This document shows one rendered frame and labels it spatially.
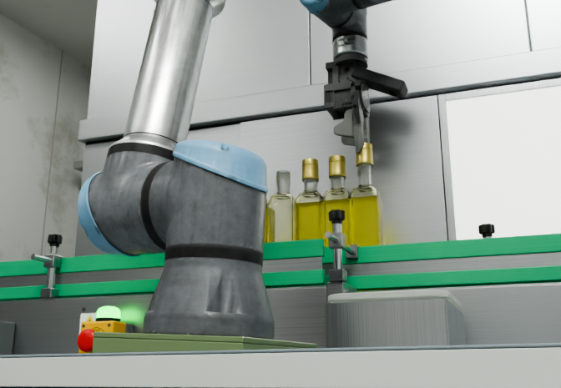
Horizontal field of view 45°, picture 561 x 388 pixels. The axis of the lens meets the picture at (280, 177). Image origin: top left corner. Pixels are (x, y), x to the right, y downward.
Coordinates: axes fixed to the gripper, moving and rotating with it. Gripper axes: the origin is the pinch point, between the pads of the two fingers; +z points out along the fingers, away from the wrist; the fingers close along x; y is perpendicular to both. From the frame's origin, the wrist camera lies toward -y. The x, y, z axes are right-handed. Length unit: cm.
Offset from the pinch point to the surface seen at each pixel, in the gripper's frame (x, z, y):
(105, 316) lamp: 21, 34, 44
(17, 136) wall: -255, -134, 327
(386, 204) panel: -12.1, 8.7, -1.6
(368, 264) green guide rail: 3.8, 24.2, -1.0
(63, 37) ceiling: -273, -224, 309
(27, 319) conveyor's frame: 16, 33, 66
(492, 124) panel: -12.5, -6.5, -24.7
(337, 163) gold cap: 1.3, 2.8, 5.2
